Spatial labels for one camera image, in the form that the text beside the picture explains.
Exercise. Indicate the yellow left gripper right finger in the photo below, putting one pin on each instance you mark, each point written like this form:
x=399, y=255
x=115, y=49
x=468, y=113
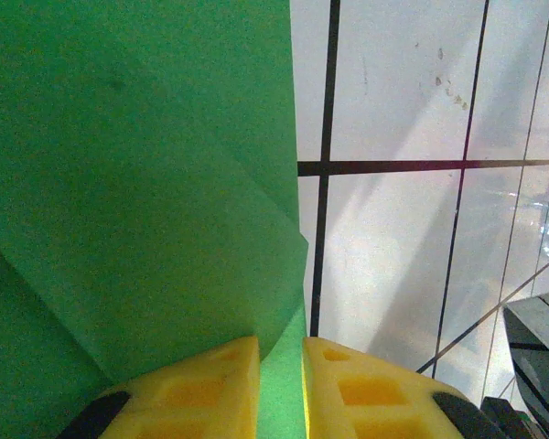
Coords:
x=370, y=402

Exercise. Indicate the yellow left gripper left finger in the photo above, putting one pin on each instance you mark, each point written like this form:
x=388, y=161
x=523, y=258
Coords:
x=187, y=398

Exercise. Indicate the green paper sheet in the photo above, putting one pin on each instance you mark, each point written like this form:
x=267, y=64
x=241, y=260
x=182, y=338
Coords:
x=119, y=160

